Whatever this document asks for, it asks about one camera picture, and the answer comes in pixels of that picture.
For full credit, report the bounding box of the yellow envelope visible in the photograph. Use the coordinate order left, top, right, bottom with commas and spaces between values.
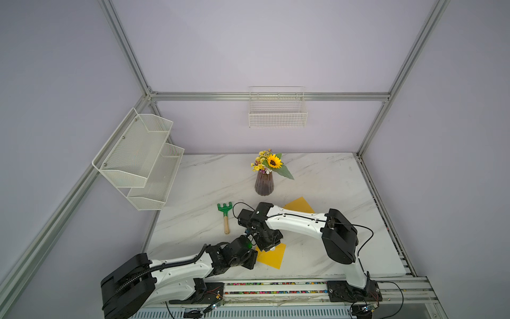
256, 243, 286, 269
284, 197, 315, 214

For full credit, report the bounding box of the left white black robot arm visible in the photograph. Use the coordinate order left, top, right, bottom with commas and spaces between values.
100, 235, 258, 318

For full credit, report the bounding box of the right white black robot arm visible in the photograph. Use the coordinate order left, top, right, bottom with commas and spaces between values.
237, 202, 369, 289

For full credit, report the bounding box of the brown ribbed vase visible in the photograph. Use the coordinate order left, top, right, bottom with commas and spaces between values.
254, 170, 274, 196

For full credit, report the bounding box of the sunflower bouquet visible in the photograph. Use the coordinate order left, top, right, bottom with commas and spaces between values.
251, 149, 294, 180

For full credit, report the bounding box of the white two-tier mesh shelf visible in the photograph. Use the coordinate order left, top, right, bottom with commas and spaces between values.
92, 108, 185, 211

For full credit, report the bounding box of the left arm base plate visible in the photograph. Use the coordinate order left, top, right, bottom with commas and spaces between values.
168, 282, 225, 305

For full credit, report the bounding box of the green toy rake wooden handle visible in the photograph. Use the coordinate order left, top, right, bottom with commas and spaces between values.
217, 202, 233, 235

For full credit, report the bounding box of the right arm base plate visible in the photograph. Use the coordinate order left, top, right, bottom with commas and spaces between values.
326, 279, 383, 303

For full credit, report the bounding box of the white wire wall basket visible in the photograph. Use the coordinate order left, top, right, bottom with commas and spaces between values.
248, 86, 308, 128

